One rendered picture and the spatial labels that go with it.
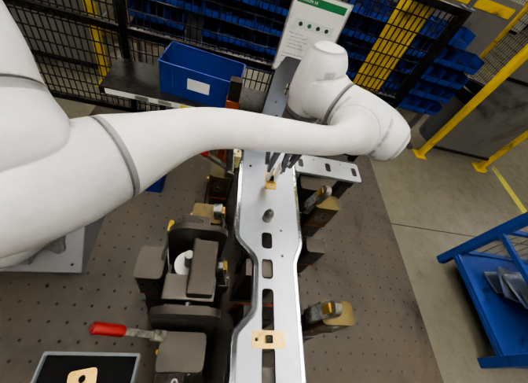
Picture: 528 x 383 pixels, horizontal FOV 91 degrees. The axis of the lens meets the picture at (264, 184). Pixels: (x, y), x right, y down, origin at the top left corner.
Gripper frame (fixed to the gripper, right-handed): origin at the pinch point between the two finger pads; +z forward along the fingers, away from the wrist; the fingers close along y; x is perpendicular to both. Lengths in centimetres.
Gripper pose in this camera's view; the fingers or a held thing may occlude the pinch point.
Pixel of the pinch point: (273, 171)
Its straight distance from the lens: 85.5
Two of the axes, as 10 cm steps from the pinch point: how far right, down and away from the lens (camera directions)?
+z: -2.6, 5.9, 7.7
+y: 9.7, 1.6, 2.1
